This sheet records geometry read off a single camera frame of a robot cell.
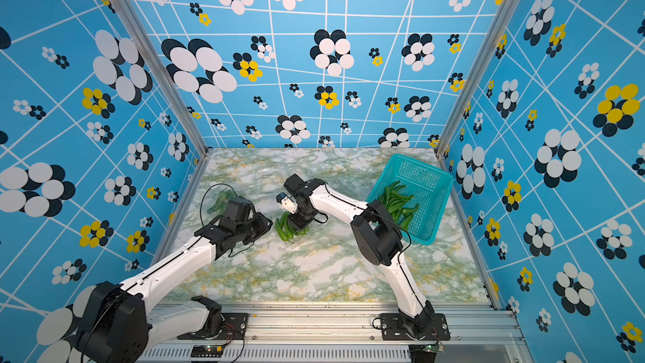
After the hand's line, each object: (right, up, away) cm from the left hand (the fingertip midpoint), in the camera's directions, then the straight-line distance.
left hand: (275, 220), depth 86 cm
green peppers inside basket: (+45, +5, +13) cm, 47 cm away
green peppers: (+2, -5, +6) cm, 8 cm away
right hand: (+8, -2, +7) cm, 10 cm away
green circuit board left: (-17, -35, -14) cm, 41 cm away
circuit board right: (+47, -31, -19) cm, 60 cm away
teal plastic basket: (+51, +8, +8) cm, 52 cm away
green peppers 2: (-23, +7, +13) cm, 27 cm away
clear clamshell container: (-27, +5, +12) cm, 30 cm away
